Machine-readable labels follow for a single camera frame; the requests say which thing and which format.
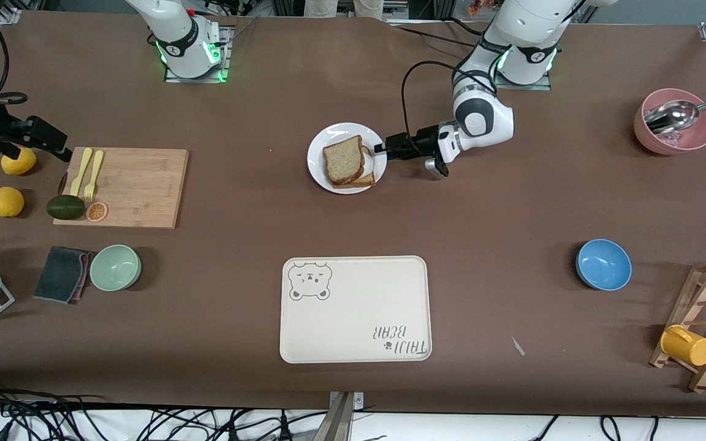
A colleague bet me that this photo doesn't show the pale seeded bread slice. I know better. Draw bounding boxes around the pale seeded bread slice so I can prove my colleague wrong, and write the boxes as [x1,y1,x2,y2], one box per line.
[322,135,366,186]

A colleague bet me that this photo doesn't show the white round plate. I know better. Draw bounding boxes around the white round plate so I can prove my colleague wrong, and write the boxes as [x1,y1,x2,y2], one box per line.
[307,122,387,195]

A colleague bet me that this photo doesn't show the yellow plastic knife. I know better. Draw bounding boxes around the yellow plastic knife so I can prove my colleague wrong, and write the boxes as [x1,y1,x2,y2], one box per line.
[70,147,94,198]

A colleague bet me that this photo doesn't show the yellow lemon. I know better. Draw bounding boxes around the yellow lemon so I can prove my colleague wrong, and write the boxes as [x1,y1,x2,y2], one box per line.
[1,147,37,176]
[0,186,25,218]

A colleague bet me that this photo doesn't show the yellow plastic fork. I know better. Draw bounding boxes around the yellow plastic fork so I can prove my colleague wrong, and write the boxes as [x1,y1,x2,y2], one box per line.
[84,150,105,202]

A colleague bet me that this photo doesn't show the toast with fried egg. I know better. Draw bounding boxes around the toast with fried egg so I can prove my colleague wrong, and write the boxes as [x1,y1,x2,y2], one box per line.
[353,145,376,189]

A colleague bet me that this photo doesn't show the green avocado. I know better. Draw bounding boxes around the green avocado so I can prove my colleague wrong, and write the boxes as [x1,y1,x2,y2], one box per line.
[46,194,86,221]

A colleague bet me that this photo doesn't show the bamboo cutting board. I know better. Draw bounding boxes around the bamboo cutting board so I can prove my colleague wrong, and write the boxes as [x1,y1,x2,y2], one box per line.
[53,147,189,230]

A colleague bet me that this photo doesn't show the dark grey folded cloth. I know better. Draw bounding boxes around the dark grey folded cloth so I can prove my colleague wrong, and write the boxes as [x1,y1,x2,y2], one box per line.
[32,246,87,305]

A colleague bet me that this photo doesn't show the mint green bowl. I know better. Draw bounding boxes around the mint green bowl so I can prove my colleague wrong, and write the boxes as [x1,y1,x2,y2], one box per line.
[89,244,142,292]

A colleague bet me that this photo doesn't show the colourful artificial flowers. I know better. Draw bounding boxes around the colourful artificial flowers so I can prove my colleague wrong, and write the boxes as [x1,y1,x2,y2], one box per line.
[466,0,504,17]

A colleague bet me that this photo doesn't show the person in beige trousers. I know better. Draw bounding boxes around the person in beige trousers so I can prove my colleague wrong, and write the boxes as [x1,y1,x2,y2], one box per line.
[303,0,385,20]

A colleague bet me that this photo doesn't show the cream bear print tray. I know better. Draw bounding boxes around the cream bear print tray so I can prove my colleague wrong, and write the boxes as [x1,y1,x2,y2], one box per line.
[279,255,433,364]

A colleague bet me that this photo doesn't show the blue bowl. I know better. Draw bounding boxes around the blue bowl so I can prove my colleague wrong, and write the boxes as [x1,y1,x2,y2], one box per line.
[575,238,632,292]

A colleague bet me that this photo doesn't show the metal scoop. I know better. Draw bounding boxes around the metal scoop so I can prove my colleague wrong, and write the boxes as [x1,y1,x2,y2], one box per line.
[644,93,706,135]

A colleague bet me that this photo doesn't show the pink bowl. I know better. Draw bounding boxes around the pink bowl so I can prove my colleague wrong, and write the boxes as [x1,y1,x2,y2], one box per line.
[633,88,706,156]

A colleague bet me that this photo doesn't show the wooden cup rack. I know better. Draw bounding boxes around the wooden cup rack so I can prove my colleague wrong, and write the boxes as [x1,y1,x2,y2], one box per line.
[649,258,706,394]

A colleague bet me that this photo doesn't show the yellow mug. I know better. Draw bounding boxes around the yellow mug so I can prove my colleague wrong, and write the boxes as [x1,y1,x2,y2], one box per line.
[660,325,706,367]

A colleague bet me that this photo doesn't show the black table cable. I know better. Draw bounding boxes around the black table cable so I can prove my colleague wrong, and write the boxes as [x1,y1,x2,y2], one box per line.
[390,21,488,53]

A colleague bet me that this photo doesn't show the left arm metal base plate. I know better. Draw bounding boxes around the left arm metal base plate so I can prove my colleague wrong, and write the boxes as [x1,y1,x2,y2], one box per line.
[494,67,553,91]

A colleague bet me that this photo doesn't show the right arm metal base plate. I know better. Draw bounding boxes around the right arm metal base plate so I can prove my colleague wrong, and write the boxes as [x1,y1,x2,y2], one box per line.
[165,24,232,84]

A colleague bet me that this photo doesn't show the black cable tangle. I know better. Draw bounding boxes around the black cable tangle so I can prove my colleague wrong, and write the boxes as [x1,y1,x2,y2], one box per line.
[0,377,329,441]

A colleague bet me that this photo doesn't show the metal camera post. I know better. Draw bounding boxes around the metal camera post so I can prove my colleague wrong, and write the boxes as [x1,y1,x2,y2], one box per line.
[319,391,366,441]

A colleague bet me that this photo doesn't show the black floor cable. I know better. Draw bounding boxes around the black floor cable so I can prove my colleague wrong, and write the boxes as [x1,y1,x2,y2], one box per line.
[536,415,560,441]

